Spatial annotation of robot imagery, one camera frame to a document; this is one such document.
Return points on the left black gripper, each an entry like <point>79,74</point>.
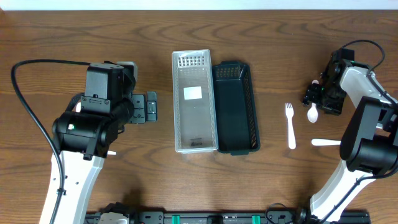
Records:
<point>139,117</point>

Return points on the white plastic fork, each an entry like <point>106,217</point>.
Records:
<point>289,112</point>
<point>325,142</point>

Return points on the black rail with clamps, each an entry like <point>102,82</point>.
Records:
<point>118,213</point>

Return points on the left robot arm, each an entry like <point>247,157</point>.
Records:
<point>82,136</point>

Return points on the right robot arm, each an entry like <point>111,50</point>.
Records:
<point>368,148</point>

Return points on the clear plastic basket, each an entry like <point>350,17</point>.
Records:
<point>195,125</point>

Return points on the white plastic spoon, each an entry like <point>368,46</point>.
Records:
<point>312,113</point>

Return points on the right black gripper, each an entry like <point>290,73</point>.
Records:
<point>311,96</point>

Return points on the dark green plastic basket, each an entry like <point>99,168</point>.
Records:
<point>238,132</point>

